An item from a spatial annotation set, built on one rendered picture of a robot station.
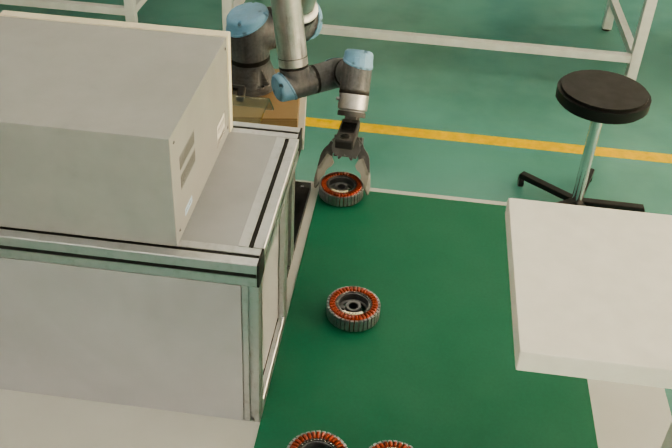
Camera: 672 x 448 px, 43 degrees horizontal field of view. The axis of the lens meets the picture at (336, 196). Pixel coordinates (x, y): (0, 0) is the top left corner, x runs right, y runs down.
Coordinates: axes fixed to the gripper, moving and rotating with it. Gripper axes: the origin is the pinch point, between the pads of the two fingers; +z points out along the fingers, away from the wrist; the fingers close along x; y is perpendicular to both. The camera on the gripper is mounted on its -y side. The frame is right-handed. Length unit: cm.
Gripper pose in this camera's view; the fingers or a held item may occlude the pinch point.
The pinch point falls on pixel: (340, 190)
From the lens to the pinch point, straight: 213.9
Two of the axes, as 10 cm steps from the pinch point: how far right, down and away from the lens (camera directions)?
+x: -9.9, -1.3, 1.0
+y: 1.2, -0.8, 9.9
